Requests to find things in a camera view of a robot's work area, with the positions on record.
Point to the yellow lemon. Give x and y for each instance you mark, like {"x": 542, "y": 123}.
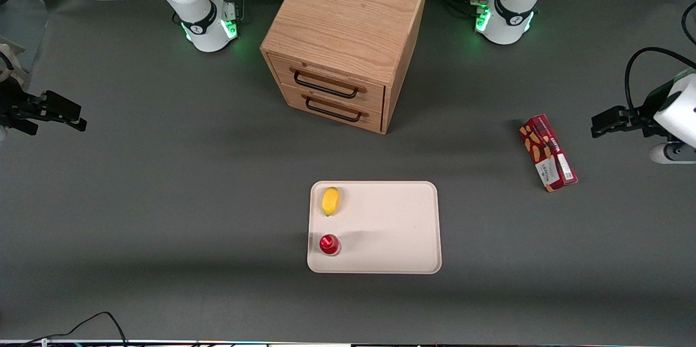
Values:
{"x": 330, "y": 201}

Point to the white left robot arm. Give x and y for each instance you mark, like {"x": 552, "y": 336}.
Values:
{"x": 511, "y": 15}

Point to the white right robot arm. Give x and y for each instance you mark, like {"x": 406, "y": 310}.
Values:
{"x": 201, "y": 20}

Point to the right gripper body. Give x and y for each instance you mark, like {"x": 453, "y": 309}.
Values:
{"x": 12, "y": 105}

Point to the wooden two-drawer cabinet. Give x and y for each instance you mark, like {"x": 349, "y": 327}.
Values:
{"x": 348, "y": 15}

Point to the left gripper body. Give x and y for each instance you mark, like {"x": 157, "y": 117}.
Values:
{"x": 643, "y": 117}

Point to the beige plastic tray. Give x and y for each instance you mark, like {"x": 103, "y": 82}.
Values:
{"x": 386, "y": 230}

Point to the red cookie box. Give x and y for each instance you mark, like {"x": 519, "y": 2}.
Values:
{"x": 547, "y": 152}

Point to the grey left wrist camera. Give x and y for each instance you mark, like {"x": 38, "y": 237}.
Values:
{"x": 674, "y": 153}

